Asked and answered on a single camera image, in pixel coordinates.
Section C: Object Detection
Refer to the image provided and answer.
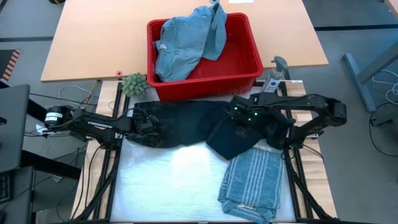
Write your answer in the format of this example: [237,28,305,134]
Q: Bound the small green succulent plant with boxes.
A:
[121,72,149,99]

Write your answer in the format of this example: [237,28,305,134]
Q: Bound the red plastic laundry bin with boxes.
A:
[146,12,264,103]

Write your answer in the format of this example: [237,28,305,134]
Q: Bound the large tan wooden table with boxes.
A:
[40,0,329,83]

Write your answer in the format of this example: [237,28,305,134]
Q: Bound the light wooden side board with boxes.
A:
[284,80,338,218]
[71,80,125,220]

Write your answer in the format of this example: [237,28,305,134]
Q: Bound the dark navy garment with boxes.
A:
[127,100,275,161]

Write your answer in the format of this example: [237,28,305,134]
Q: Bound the hazard-striped floor mat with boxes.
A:
[0,49,21,83]

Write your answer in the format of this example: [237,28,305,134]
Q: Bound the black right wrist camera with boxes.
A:
[234,124,250,138]

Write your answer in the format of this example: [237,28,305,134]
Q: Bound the grey laptop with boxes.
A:
[0,83,30,174]

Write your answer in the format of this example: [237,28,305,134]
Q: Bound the black keyboard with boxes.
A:
[0,172,12,203]

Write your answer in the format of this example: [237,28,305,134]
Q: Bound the white round disc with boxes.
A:
[35,123,63,135]

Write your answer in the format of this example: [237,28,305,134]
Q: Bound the grey metal table leg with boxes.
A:
[341,40,398,113]

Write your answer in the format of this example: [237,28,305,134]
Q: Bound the blue white-striped button shirt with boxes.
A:
[217,147,284,224]

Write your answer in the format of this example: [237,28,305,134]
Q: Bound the black desk support bar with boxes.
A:
[27,98,49,123]

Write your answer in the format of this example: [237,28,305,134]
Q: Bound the light blue jeans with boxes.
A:
[154,2,228,83]

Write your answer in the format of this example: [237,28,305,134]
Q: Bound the clear spray bottle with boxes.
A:
[262,55,290,94]

